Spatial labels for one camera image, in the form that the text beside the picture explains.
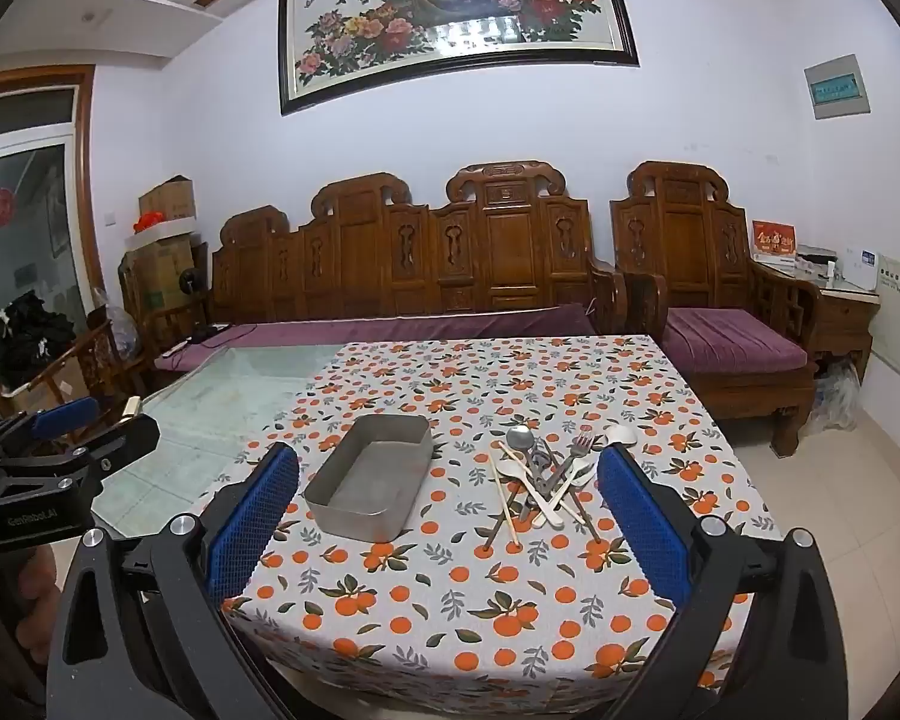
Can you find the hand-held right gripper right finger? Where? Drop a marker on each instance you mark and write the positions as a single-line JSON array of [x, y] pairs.
[[641, 517]]

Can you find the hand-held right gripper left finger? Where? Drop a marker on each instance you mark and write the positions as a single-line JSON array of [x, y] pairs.
[[259, 517]]

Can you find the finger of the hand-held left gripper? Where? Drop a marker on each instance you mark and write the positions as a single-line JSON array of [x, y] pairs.
[[64, 416], [120, 439]]

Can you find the metal fork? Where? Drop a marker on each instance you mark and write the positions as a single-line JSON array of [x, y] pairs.
[[583, 441]]

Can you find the rectangular metal tray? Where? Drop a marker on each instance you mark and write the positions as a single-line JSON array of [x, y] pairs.
[[367, 465]]

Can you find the person's left hand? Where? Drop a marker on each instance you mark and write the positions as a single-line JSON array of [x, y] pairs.
[[37, 600]]

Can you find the small beige wooden block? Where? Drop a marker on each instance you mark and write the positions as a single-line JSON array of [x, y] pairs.
[[129, 406]]

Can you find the plain wooden chair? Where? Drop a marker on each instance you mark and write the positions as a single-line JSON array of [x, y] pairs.
[[97, 356]]

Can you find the pile of dark clothes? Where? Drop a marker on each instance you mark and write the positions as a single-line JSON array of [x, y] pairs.
[[22, 334]]

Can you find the crumpled plastic bag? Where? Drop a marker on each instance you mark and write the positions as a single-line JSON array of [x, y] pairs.
[[116, 326]]

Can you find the small black fan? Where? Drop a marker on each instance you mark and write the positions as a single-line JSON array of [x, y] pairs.
[[190, 281]]

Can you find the large brown cardboard box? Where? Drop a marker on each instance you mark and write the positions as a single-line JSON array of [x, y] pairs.
[[157, 270]]

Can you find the square purple armchair cushion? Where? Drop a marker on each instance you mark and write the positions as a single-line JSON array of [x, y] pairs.
[[727, 337]]

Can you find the orange print tablecloth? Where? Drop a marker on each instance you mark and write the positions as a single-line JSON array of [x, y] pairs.
[[457, 615]]

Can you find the red orange ornament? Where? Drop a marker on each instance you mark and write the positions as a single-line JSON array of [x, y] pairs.
[[148, 223]]

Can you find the white flat box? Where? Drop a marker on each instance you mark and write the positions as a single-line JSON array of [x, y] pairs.
[[172, 231]]

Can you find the clear plastic bag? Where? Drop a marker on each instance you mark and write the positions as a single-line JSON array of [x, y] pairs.
[[832, 397]]

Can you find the long purple sofa cushion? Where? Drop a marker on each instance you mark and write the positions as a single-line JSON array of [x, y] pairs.
[[390, 330]]

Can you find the small brown cardboard box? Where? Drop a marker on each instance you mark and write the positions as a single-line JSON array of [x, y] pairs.
[[166, 199]]

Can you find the wooden side table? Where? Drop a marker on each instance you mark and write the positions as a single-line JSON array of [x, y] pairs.
[[840, 322]]

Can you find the carved wooden armchair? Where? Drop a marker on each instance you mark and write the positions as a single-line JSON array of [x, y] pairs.
[[682, 232]]

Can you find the carved wooden sofa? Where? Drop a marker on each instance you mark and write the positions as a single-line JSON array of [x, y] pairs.
[[510, 240]]

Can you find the red desk calendar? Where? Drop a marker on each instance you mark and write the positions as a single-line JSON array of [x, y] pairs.
[[774, 240]]

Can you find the grey flat box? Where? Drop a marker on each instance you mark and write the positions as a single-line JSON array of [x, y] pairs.
[[817, 259]]

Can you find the white box device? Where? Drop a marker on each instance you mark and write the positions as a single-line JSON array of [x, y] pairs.
[[862, 266]]

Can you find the framed peacock flower painting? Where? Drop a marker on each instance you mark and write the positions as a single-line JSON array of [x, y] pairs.
[[457, 0]]

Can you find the glass door with wooden frame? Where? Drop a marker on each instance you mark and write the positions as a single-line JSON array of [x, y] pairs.
[[22, 255]]

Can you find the white wall panel cover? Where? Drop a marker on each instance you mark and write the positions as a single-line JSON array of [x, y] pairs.
[[892, 315]]

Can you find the grey wall electrical panel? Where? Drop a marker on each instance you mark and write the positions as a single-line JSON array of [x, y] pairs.
[[838, 86]]

